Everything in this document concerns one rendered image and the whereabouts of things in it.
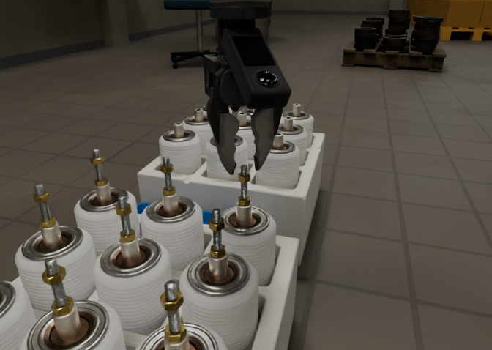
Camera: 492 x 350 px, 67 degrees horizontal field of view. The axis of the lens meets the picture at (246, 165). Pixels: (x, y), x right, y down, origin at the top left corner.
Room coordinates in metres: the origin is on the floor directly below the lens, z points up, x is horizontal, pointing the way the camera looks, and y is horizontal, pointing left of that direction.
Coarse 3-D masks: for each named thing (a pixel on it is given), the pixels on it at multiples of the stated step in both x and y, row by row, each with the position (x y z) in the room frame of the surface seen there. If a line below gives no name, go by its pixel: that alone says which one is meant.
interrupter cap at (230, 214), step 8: (232, 208) 0.50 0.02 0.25; (256, 208) 0.50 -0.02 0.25; (224, 216) 0.47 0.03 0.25; (232, 216) 0.48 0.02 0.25; (256, 216) 0.47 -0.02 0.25; (264, 216) 0.47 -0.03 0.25; (232, 224) 0.45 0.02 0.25; (248, 224) 0.46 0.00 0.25; (256, 224) 0.45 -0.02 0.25; (264, 224) 0.45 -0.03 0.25; (232, 232) 0.43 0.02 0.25; (240, 232) 0.43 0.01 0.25; (248, 232) 0.43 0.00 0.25; (256, 232) 0.43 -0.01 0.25
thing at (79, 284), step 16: (16, 256) 0.39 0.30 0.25; (64, 256) 0.38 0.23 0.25; (80, 256) 0.39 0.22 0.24; (32, 272) 0.37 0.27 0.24; (80, 272) 0.39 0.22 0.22; (32, 288) 0.37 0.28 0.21; (48, 288) 0.37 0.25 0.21; (64, 288) 0.37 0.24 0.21; (80, 288) 0.38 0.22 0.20; (96, 288) 0.41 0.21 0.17; (32, 304) 0.37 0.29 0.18; (48, 304) 0.37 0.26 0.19
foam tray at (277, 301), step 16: (208, 240) 0.54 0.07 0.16; (288, 240) 0.51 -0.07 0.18; (96, 256) 0.47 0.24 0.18; (288, 256) 0.47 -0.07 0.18; (176, 272) 0.43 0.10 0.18; (288, 272) 0.43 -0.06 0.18; (272, 288) 0.40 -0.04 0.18; (288, 288) 0.41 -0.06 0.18; (272, 304) 0.37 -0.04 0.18; (288, 304) 0.42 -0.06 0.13; (272, 320) 0.35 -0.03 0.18; (288, 320) 0.43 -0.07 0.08; (128, 336) 0.32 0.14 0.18; (144, 336) 0.32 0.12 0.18; (256, 336) 0.32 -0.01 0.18; (272, 336) 0.32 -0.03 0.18; (288, 336) 0.45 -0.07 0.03
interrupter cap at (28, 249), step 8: (40, 232) 0.43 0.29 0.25; (64, 232) 0.43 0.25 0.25; (72, 232) 0.43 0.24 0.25; (80, 232) 0.43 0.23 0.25; (32, 240) 0.41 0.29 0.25; (40, 240) 0.42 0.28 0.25; (64, 240) 0.42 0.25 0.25; (72, 240) 0.41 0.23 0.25; (80, 240) 0.41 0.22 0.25; (24, 248) 0.40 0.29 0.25; (32, 248) 0.40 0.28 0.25; (40, 248) 0.40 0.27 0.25; (48, 248) 0.40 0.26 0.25; (56, 248) 0.40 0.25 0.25; (64, 248) 0.40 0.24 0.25; (72, 248) 0.40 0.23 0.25; (24, 256) 0.38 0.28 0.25; (32, 256) 0.38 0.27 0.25; (40, 256) 0.38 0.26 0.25; (48, 256) 0.38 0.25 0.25; (56, 256) 0.38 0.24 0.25
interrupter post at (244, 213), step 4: (236, 204) 0.46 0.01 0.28; (236, 208) 0.46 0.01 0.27; (240, 208) 0.46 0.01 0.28; (244, 208) 0.46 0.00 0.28; (248, 208) 0.46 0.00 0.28; (236, 212) 0.46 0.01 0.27; (240, 212) 0.46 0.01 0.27; (244, 212) 0.46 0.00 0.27; (248, 212) 0.46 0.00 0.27; (236, 216) 0.47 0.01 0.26; (240, 216) 0.46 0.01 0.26; (244, 216) 0.46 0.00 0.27; (248, 216) 0.46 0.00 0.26; (240, 220) 0.46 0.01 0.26; (244, 220) 0.46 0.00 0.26; (248, 220) 0.46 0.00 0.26; (240, 224) 0.46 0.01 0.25; (244, 224) 0.46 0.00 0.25
